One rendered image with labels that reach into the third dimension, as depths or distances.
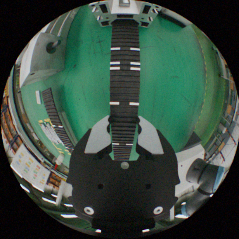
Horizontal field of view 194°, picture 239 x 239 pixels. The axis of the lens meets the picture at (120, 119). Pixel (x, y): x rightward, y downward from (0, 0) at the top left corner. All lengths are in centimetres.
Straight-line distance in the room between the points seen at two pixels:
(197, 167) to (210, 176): 11
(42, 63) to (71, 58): 7
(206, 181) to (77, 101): 55
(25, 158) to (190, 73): 320
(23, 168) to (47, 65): 302
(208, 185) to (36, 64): 59
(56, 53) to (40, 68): 5
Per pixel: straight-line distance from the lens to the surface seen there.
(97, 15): 17
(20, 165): 305
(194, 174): 46
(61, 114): 23
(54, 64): 18
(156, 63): 17
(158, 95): 17
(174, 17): 28
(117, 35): 17
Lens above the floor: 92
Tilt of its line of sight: 60 degrees down
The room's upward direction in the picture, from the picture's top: 176 degrees counter-clockwise
